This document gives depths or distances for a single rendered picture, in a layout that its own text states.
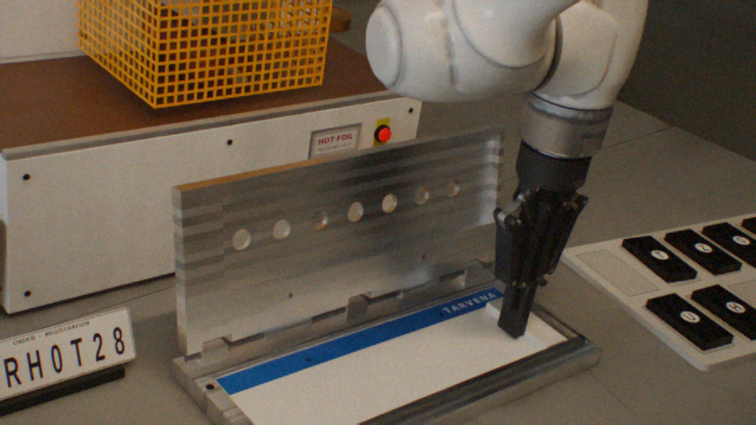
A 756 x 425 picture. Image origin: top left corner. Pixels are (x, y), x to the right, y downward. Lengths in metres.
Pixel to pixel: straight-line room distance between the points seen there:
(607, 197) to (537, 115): 0.61
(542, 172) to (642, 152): 0.79
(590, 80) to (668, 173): 0.79
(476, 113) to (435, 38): 0.97
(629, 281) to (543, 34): 0.57
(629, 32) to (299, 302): 0.44
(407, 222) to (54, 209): 0.39
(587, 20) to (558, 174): 0.17
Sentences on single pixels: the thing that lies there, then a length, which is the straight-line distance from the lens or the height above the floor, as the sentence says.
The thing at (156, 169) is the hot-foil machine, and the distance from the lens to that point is 1.18.
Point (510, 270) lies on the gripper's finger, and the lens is 1.13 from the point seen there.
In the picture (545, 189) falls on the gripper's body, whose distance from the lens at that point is 1.09.
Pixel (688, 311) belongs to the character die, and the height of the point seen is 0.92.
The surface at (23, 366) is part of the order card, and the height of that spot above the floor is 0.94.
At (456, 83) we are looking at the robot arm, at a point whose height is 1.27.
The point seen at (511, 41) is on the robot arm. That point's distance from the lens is 0.90.
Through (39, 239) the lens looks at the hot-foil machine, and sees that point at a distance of 1.15.
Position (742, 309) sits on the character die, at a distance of 1.41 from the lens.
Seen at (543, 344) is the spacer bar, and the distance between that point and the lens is 1.20.
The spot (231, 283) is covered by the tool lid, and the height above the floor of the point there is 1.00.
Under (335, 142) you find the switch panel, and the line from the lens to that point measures 1.30.
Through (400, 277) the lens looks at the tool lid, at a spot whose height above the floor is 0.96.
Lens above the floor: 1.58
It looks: 28 degrees down
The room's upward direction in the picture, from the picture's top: 10 degrees clockwise
